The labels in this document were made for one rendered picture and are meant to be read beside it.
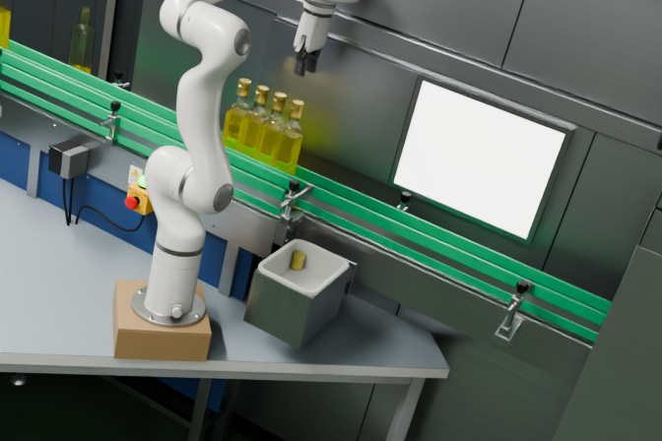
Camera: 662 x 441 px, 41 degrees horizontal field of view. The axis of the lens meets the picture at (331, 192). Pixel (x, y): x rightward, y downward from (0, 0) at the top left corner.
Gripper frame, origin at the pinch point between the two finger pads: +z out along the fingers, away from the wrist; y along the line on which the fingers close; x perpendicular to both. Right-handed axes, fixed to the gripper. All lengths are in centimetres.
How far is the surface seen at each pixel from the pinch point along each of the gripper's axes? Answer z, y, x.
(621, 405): 40, 22, 106
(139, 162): 40, 15, -37
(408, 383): 78, -1, 53
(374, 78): 0.0, -12.3, 15.3
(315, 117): 17.5, -12.2, 0.8
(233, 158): 31.1, 6.1, -12.6
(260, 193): 33.7, 13.1, 1.5
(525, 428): 84, -16, 87
